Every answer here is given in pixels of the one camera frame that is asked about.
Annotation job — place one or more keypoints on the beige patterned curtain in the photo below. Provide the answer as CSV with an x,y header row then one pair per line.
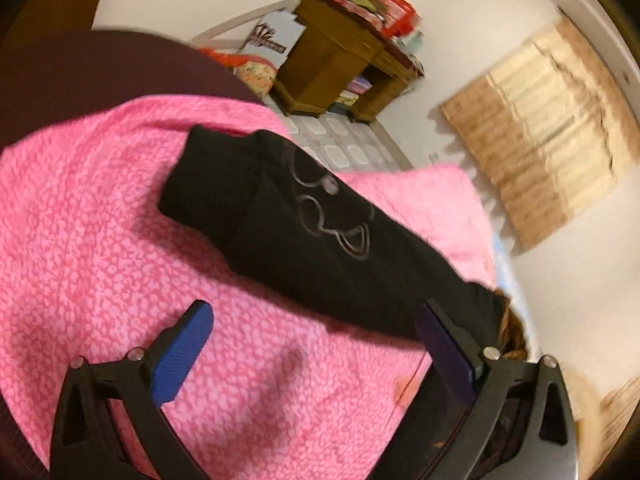
x,y
540,125

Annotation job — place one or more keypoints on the red box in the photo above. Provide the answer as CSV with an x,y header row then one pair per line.
x,y
400,10

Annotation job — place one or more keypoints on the orange red bag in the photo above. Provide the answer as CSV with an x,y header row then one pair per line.
x,y
220,57

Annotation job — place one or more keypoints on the white printed box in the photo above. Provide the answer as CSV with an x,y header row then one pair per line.
x,y
275,35

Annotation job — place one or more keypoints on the dark maroon cloth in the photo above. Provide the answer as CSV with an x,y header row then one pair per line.
x,y
75,75

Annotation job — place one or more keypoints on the light wooden board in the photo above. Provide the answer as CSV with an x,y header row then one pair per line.
x,y
620,410

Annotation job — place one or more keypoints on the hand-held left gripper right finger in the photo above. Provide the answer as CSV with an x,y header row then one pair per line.
x,y
445,355

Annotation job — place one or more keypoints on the wooden desk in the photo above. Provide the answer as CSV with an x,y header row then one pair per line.
x,y
325,65

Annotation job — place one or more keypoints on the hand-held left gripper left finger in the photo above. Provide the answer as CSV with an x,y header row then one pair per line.
x,y
180,355

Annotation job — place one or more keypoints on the stack of books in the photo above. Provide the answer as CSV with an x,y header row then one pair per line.
x,y
350,94

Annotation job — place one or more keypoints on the black printed sweatshirt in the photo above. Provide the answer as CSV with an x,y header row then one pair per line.
x,y
300,240

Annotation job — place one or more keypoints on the red items on desk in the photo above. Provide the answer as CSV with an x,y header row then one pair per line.
x,y
360,0

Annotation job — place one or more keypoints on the pink speckled blanket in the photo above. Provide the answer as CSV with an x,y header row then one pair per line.
x,y
100,260

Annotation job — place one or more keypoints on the floral box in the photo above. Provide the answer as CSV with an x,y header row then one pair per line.
x,y
256,76

